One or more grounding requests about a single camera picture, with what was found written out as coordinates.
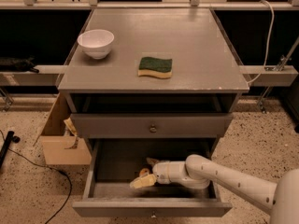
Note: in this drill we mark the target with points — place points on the white ceramic bowl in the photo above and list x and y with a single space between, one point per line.
97 43

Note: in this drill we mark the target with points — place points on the cardboard box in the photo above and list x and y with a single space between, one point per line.
60 146

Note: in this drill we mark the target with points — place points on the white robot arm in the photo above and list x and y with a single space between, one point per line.
279 200

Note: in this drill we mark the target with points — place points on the black bar on floor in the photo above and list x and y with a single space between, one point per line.
10 138

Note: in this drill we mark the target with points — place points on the black object on rail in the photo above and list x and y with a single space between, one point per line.
9 64

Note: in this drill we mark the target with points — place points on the closed grey top drawer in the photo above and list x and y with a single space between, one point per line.
151 125

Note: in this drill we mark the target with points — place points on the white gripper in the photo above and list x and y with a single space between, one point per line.
161 172

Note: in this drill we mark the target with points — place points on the small orange fruit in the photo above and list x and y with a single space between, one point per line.
144 171

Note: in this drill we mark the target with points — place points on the open grey middle drawer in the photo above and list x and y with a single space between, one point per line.
117 162

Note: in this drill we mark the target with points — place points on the green and yellow sponge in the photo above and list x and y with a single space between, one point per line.
155 67

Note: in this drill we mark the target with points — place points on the grey wooden drawer cabinet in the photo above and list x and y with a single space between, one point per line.
205 76

